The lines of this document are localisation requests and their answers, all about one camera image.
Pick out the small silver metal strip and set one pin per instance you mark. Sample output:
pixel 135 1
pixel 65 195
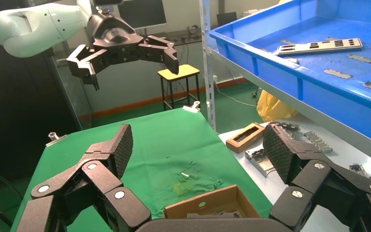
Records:
pixel 358 169

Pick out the white paper scrap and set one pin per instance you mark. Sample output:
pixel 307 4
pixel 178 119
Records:
pixel 185 175

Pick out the small black monitor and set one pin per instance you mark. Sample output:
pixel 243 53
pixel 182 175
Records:
pixel 227 18

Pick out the silver metal IO shield plate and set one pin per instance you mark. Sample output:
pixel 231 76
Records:
pixel 320 46
pixel 227 214

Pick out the yellow plastic bag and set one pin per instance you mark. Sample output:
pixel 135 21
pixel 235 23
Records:
pixel 272 109

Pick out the brown cardboard box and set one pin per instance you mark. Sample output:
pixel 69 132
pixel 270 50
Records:
pixel 211 201

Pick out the square metal bracket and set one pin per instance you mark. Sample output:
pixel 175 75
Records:
pixel 259 161

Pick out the silver binder clip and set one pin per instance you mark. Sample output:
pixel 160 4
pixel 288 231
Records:
pixel 56 140
pixel 192 108

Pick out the green table cloth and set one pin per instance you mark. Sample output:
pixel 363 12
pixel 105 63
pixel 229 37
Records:
pixel 160 137

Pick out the large dark monitor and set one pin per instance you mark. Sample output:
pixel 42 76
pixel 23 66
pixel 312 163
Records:
pixel 142 12

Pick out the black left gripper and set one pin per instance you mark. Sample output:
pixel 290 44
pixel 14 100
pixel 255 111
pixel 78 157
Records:
pixel 115 38

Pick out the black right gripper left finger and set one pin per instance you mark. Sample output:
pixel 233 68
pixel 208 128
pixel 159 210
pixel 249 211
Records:
pixel 108 198

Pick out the grey background workbench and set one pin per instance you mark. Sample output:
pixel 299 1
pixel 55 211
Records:
pixel 134 83

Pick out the angled metal bracket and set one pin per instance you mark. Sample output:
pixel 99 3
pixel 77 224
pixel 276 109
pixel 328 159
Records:
pixel 318 142

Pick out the slotted metal bracket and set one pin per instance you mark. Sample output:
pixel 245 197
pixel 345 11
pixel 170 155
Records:
pixel 288 126

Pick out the blue plastic tray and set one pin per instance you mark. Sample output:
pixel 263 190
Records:
pixel 332 96

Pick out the yellow top black stool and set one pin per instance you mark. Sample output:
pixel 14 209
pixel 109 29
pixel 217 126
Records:
pixel 179 72

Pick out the grey metal shelf rack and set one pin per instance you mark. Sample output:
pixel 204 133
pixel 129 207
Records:
pixel 208 80

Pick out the brown cardboard frame block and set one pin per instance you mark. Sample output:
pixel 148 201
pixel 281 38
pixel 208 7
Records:
pixel 236 144

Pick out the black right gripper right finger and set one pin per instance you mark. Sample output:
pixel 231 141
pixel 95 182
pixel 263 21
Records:
pixel 313 192

